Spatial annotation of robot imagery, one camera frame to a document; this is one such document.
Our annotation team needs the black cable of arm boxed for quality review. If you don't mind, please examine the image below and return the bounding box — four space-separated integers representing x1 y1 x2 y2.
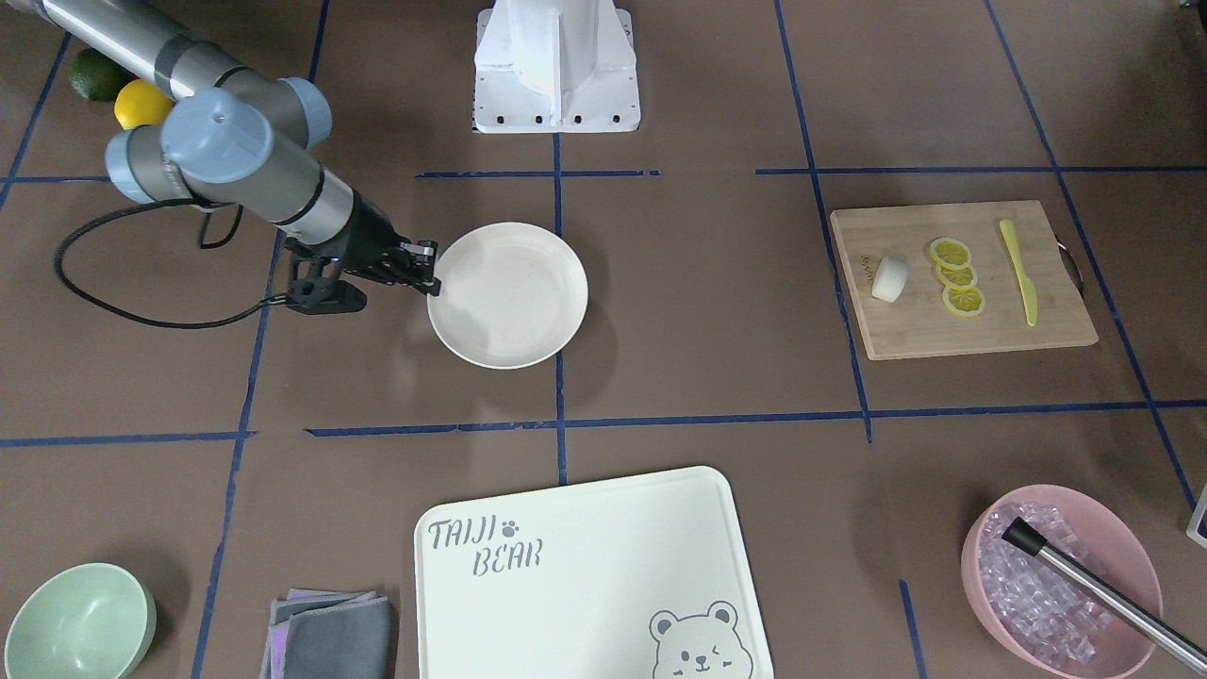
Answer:
54 197 293 330

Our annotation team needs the yellow lemon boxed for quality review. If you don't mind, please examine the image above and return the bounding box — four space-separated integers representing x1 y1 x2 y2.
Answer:
113 80 175 130

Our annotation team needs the lemon slice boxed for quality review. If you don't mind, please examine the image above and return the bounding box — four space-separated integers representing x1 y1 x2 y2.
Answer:
933 265 979 289
928 238 970 271
941 287 986 318

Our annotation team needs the green lime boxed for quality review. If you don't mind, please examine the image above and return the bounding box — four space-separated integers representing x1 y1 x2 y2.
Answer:
68 48 135 103

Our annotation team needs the folded grey cloth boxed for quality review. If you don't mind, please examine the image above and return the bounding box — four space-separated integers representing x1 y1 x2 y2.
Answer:
258 589 393 678

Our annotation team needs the lemon slice near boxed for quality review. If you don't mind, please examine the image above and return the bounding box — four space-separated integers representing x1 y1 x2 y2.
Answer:
941 287 986 318

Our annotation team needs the bamboo cutting board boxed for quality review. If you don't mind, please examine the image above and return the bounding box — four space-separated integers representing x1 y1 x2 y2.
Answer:
829 199 1100 359

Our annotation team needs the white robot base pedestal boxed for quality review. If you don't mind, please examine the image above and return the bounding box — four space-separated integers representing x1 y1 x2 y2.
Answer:
471 1 642 135

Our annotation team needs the lemon slice far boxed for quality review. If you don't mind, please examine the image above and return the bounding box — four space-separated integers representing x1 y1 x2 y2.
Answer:
928 238 970 271

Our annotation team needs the yellow plastic knife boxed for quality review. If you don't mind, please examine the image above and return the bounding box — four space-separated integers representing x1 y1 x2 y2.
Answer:
999 219 1038 327

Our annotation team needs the green bowl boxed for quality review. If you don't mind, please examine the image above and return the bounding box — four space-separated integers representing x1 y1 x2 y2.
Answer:
4 563 157 678

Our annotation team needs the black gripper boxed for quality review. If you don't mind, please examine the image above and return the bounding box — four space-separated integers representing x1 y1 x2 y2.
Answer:
285 193 441 297

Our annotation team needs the cream bear tray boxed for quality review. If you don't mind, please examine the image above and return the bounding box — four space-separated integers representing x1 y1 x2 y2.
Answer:
414 467 772 678

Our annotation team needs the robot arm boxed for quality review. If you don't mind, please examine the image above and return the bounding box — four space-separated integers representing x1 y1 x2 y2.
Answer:
14 1 441 314

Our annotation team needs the steel black-tipped muddler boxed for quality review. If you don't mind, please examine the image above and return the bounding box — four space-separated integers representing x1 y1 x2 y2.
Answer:
1001 519 1206 677

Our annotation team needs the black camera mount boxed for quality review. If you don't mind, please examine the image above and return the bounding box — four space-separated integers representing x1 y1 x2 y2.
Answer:
281 253 368 315

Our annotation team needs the cream round plate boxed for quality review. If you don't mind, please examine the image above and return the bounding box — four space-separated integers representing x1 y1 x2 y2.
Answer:
427 221 589 370

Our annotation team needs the lemon slice middle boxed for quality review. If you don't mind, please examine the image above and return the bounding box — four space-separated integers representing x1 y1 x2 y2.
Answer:
933 265 979 289

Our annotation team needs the pink bowl with ice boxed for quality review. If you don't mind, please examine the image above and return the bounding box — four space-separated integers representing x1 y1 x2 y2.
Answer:
960 485 1165 678

